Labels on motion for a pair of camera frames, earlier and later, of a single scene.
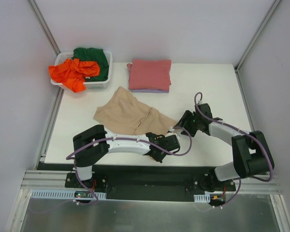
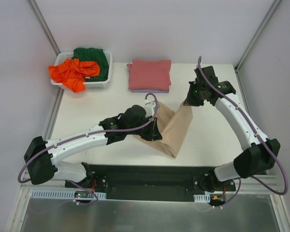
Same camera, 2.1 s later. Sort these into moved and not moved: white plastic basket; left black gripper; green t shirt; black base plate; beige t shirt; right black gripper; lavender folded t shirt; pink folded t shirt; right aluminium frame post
Moved: beige t shirt; left black gripper; right black gripper
Not moved: white plastic basket; pink folded t shirt; black base plate; lavender folded t shirt; green t shirt; right aluminium frame post
